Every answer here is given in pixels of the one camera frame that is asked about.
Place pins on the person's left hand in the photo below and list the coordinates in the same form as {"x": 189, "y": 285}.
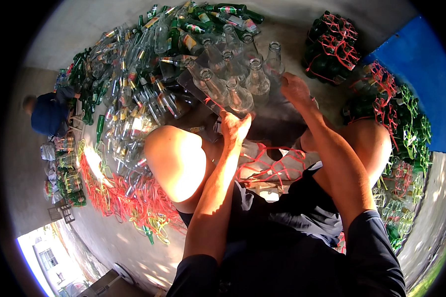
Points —
{"x": 235, "y": 128}

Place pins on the person's right hand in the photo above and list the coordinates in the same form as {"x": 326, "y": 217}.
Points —
{"x": 297, "y": 91}

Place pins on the person's left fingers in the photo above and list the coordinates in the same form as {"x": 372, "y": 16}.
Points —
{"x": 238, "y": 119}

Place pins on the person's right fingers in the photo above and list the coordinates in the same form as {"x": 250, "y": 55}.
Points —
{"x": 288, "y": 82}

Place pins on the clear glass bottle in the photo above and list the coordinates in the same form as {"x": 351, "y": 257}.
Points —
{"x": 241, "y": 97}

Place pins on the black board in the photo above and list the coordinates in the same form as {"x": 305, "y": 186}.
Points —
{"x": 278, "y": 120}

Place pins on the red-tied green bottle bundle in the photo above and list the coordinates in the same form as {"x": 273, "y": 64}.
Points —
{"x": 330, "y": 46}

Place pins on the group of upright clear bottles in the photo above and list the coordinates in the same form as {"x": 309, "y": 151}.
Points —
{"x": 215, "y": 63}

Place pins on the person's legs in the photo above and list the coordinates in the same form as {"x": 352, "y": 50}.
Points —
{"x": 178, "y": 163}

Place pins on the heap of mixed empty bottles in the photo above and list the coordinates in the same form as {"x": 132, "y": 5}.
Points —
{"x": 133, "y": 74}

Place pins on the stack of tied bottle bundles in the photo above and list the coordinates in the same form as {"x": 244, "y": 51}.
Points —
{"x": 405, "y": 124}

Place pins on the pile of red yellow bands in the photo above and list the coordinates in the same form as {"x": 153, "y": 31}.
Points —
{"x": 133, "y": 202}

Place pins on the green glass bottle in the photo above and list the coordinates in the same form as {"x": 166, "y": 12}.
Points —
{"x": 149, "y": 234}

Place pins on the person's body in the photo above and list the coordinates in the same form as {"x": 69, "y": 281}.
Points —
{"x": 282, "y": 267}

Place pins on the row of small bottle bundles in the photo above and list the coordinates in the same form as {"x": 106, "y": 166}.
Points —
{"x": 70, "y": 178}

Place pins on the white round fan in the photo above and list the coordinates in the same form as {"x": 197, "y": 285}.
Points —
{"x": 123, "y": 274}

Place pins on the grey plastic crates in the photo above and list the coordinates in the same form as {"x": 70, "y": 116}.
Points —
{"x": 61, "y": 213}

